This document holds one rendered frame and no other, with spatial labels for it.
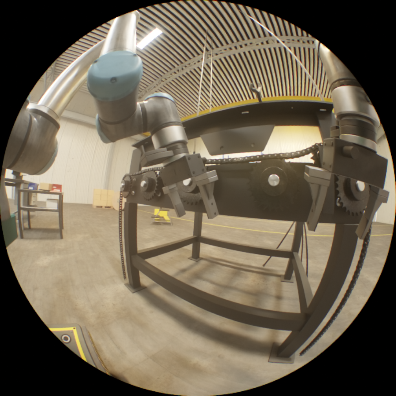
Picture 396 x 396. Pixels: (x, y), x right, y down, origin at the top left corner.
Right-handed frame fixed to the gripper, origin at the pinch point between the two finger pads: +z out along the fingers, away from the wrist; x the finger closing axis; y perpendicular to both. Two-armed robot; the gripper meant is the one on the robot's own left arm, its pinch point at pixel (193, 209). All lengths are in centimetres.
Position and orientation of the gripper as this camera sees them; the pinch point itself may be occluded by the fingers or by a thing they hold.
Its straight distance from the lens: 34.9
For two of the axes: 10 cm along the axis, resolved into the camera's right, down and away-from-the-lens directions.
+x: -6.5, 0.9, 7.5
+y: 6.9, -3.4, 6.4
